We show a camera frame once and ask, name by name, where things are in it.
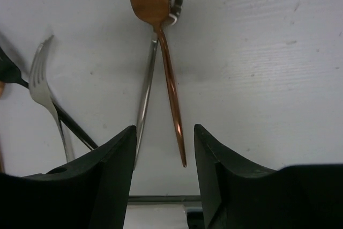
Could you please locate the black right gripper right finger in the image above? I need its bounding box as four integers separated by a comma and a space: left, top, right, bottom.
194, 124, 342, 228

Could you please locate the copper metal fork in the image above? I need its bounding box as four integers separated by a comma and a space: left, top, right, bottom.
128, 0, 188, 168

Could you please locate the black handled fork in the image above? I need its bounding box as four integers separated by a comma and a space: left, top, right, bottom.
1, 48, 98, 150

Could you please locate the silver metal fork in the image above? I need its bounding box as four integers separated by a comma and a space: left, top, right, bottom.
28, 34, 75, 162

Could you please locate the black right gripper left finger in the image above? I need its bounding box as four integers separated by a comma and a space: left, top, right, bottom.
1, 125, 137, 228

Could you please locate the silver fork beside copper fork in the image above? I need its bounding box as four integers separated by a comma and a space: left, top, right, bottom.
133, 0, 186, 171

